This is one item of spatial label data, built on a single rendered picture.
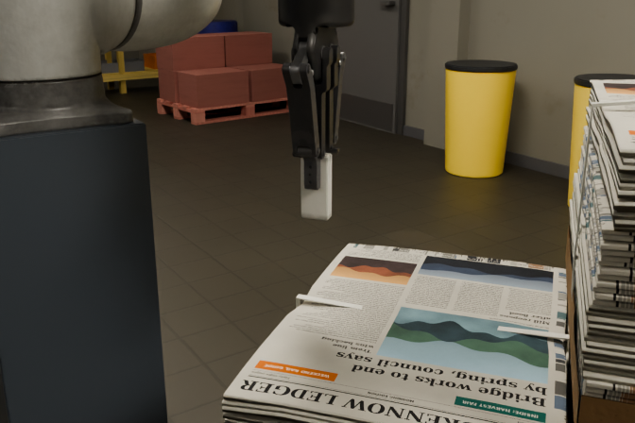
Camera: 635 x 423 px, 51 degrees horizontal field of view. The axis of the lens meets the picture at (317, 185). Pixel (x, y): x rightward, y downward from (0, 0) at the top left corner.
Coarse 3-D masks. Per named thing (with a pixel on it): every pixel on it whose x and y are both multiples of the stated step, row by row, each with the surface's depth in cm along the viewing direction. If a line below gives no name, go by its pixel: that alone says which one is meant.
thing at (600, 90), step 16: (592, 80) 74; (608, 80) 74; (624, 80) 73; (592, 96) 72; (608, 96) 64; (624, 96) 64; (592, 112) 70; (592, 128) 66; (592, 144) 68; (576, 176) 79; (576, 192) 72; (576, 208) 69; (576, 224) 69
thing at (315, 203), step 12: (300, 168) 70; (324, 168) 69; (300, 180) 70; (324, 180) 69; (300, 192) 71; (312, 192) 70; (324, 192) 70; (312, 204) 71; (324, 204) 70; (312, 216) 71; (324, 216) 71
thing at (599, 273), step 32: (608, 128) 55; (608, 160) 52; (608, 192) 48; (608, 224) 46; (608, 256) 46; (576, 288) 58; (608, 288) 46; (576, 320) 61; (608, 320) 47; (576, 352) 59; (608, 352) 47; (608, 384) 48
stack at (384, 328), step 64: (384, 256) 86; (448, 256) 86; (320, 320) 70; (384, 320) 70; (448, 320) 70; (512, 320) 70; (256, 384) 59; (320, 384) 59; (384, 384) 59; (448, 384) 58; (512, 384) 58
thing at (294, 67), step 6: (300, 42) 63; (306, 42) 63; (300, 48) 63; (300, 54) 63; (306, 54) 63; (294, 60) 62; (300, 60) 62; (306, 60) 63; (294, 66) 61; (294, 72) 61; (312, 72) 62; (294, 78) 62
